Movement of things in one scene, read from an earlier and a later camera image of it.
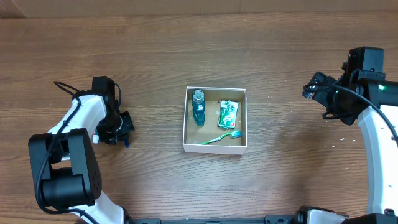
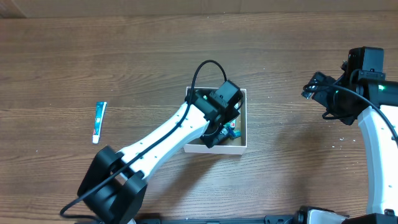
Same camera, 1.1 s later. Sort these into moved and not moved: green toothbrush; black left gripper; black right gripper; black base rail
Moved: black left gripper
Not moved: green toothbrush; black base rail; black right gripper
